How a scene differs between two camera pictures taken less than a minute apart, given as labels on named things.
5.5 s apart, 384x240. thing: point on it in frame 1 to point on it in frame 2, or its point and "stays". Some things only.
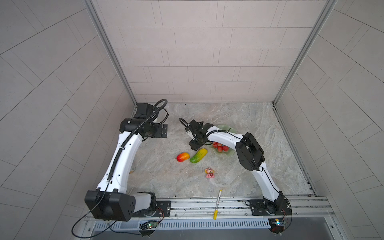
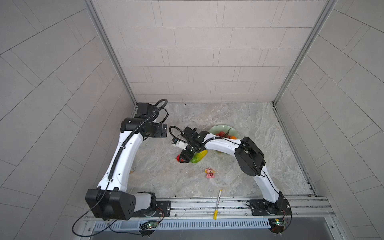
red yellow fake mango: (182, 157) stays
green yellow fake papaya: (199, 156) stays
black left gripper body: (155, 130) stays
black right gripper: (193, 146) to (188, 155)
